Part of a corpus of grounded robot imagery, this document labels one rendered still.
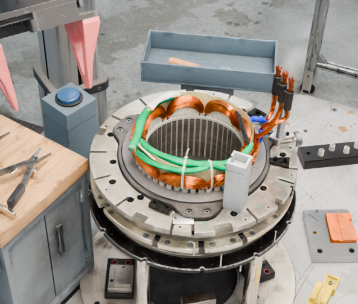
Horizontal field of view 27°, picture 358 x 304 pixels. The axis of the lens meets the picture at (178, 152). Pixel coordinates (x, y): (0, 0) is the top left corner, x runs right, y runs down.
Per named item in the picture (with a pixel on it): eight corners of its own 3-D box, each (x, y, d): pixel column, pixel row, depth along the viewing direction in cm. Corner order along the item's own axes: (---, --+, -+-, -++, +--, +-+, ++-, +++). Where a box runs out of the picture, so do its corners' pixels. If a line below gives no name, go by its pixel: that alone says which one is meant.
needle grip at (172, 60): (196, 73, 142) (167, 65, 144) (199, 72, 144) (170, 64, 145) (198, 65, 142) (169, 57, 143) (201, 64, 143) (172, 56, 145)
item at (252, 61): (262, 149, 164) (278, 40, 145) (261, 185, 156) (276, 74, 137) (149, 139, 166) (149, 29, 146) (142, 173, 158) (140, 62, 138)
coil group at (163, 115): (148, 143, 117) (148, 122, 114) (138, 139, 117) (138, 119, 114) (168, 121, 121) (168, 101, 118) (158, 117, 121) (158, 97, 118)
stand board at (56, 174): (1, 248, 109) (-1, 237, 107) (-90, 193, 116) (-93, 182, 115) (89, 169, 121) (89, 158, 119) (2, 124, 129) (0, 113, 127)
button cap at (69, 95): (84, 97, 135) (84, 93, 135) (67, 107, 133) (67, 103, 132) (70, 87, 137) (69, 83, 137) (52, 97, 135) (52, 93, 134)
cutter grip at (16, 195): (12, 209, 109) (11, 202, 108) (7, 208, 109) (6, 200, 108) (25, 191, 112) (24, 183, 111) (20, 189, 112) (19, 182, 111)
